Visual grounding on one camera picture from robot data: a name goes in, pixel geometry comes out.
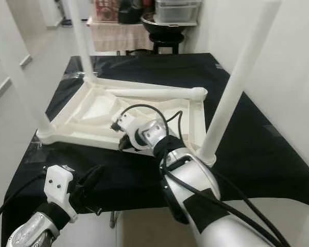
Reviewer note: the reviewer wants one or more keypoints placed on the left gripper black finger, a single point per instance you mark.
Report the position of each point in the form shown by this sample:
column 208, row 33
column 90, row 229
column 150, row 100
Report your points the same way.
column 97, row 181
column 85, row 181

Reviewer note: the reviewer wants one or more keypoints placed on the grey metal table leg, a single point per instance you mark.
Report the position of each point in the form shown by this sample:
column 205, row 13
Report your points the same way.
column 113, row 218

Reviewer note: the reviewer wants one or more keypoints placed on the black plastic table cover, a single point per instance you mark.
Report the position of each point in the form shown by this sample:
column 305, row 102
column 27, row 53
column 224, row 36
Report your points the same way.
column 268, row 154

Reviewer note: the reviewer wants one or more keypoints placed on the orange lid storage box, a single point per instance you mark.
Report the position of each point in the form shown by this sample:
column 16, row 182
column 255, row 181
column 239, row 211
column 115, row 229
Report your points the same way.
column 107, row 11

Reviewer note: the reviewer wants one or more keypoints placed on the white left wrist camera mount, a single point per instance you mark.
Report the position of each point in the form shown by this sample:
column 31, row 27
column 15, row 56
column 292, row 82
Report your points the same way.
column 59, row 184

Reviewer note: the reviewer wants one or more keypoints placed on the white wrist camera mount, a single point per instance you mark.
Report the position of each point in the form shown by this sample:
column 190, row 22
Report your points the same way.
column 126, row 122
column 59, row 184

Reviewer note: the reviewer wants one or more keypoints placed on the white appliance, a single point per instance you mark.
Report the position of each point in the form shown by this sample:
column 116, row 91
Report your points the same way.
column 82, row 7

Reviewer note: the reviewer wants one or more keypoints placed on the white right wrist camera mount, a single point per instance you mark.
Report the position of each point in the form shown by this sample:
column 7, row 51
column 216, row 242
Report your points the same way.
column 126, row 122

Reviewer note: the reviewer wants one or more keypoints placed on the clear plastic container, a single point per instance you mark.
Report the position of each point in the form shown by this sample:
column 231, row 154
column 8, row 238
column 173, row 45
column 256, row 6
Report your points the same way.
column 177, row 13

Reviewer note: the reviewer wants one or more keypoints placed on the black bag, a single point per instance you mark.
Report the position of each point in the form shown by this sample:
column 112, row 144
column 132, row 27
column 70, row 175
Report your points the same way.
column 131, row 13

